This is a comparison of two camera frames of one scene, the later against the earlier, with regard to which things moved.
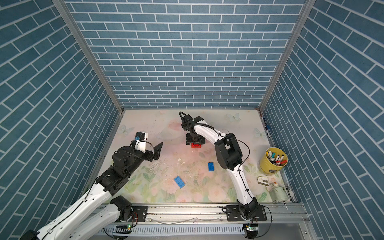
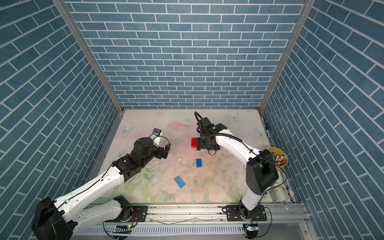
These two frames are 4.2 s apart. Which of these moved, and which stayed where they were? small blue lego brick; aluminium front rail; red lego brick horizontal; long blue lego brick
Moved: small blue lego brick
Stayed: aluminium front rail; red lego brick horizontal; long blue lego brick
